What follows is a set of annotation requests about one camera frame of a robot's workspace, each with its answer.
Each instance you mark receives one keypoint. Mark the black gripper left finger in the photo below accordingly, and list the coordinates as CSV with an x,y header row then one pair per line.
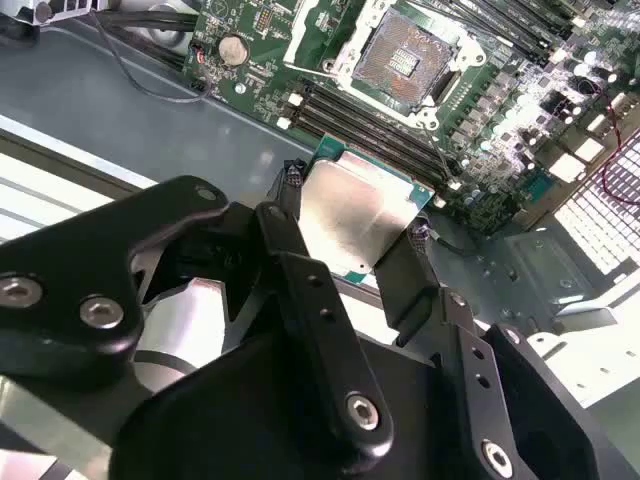
x,y
320,325

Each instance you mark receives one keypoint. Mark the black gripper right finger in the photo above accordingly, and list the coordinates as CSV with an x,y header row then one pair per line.
x,y
405,300

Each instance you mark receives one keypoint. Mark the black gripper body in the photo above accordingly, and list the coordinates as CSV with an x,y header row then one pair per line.
x,y
240,425

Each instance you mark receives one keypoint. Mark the silver CPU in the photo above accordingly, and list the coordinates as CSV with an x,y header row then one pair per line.
x,y
350,210

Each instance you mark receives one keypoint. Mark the thin metal locking lever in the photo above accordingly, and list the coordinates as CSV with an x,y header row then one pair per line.
x,y
435,149

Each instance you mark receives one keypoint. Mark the silver socket cover frame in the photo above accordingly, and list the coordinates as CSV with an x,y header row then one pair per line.
x,y
299,25

